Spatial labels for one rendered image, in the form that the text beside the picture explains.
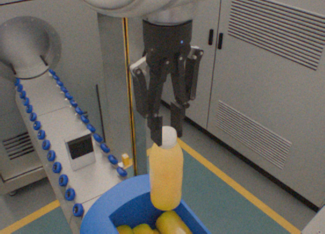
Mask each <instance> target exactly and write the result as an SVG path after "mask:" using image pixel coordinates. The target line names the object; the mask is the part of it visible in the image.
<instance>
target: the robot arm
mask: <svg viewBox="0 0 325 234"><path fill-rule="evenodd" d="M79 1H80V2H81V3H83V4H84V5H85V6H87V7H88V8H90V9H92V10H94V11H95V12H99V13H102V14H104V15H108V16H112V17H122V18H131V17H140V18H142V28H143V42H144V46H145V48H144V51H143V53H142V58H141V59H140V60H139V61H137V62H136V63H135V64H134V63H133V62H130V63H129V64H128V69H129V71H130V72H131V74H132V78H133V88H134V93H135V102H136V110H137V112H138V113H139V114H140V115H141V116H142V117H143V118H147V127H148V128H149V130H150V138H151V140H152V141H153V142H154V143H155V144H156V145H157V146H158V147H159V146H162V145H163V115H161V114H160V113H159V112H158V111H159V107H160V100H161V94H163V86H164V83H165V82H166V80H167V75H168V74H169V73H171V79H172V86H173V90H174V97H175V100H176V101H174V100H173V101H171V127H172V128H174V129H175V130H176V133H177V137H178V138H181V137H182V130H183V118H184V117H185V111H186V109H187V108H189V106H190V104H189V103H188V101H189V100H194V99H195V97H196V88H197V79H198V70H199V64H200V60H201V58H202V55H203V53H204V51H203V50H202V49H201V48H199V47H197V46H195V45H191V44H190V42H191V40H192V29H193V19H194V18H195V17H196V16H197V15H198V1H203V0H79ZM185 60H186V63H185V67H184V62H185ZM147 65H148V66H149V67H150V69H149V76H150V81H149V89H148V93H147V85H146V78H145V75H146V66H147ZM189 90H190V91H189Z"/></svg>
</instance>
